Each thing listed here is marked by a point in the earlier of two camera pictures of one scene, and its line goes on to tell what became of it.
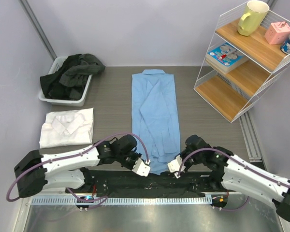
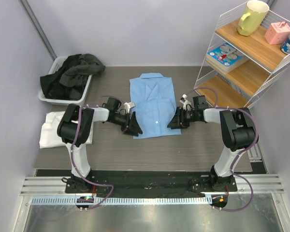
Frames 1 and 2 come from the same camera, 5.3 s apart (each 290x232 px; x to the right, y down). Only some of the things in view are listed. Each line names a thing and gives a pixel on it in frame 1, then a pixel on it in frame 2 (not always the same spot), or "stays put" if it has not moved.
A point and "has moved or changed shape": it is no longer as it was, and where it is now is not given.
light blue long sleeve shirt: [154, 117] has moved or changed shape
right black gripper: [182, 152] -> [178, 121]
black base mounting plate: [210, 184] stays put
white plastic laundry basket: [57, 63] stays put
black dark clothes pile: [69, 82] stays put
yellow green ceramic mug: [256, 11] stays put
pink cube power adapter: [277, 33] stays put
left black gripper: [136, 156] -> [130, 126]
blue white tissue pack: [224, 58] stays put
